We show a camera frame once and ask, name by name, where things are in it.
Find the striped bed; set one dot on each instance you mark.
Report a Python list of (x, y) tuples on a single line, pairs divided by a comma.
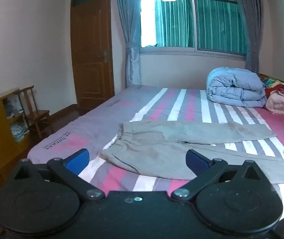
[(181, 99)]

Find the colourful patterned pillow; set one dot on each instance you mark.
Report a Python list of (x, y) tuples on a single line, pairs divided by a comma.
[(269, 81)]

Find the folded pink blanket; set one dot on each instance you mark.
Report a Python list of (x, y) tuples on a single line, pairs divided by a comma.
[(281, 105)]

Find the brown wooden door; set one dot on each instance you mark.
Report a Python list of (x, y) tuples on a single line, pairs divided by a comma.
[(90, 54)]

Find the blue-grey curtain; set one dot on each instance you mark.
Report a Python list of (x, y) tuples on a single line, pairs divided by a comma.
[(250, 29), (130, 42)]

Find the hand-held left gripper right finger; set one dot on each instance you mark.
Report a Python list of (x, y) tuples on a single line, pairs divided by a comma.
[(196, 159)]

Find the wooden chair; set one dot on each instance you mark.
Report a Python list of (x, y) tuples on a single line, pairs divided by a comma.
[(38, 117)]

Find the sliding window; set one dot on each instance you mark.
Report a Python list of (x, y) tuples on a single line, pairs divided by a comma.
[(194, 22)]

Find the grey pants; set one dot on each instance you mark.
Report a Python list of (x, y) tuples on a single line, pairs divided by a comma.
[(156, 139)]

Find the folded blue duvet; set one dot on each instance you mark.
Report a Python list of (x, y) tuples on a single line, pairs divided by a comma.
[(234, 87)]

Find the grey bundle in cabinet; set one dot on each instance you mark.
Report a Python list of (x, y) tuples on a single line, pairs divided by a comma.
[(13, 108)]

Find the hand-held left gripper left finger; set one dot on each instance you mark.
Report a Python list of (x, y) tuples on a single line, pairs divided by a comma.
[(78, 158)]

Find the pale green cloth bundle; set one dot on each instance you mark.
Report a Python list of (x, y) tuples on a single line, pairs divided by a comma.
[(18, 132)]

